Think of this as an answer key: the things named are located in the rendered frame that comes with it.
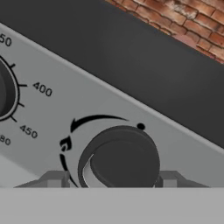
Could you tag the grey and black stove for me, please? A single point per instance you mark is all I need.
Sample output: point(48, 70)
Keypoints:
point(116, 73)

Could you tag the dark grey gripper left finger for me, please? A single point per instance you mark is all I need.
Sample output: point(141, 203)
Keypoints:
point(55, 180)

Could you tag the black oven temperature knob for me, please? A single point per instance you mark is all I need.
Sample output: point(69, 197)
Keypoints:
point(4, 93)

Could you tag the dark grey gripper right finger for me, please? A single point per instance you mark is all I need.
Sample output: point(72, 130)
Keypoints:
point(172, 180)

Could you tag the black burner knob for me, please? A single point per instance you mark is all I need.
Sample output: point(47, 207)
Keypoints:
point(122, 159)

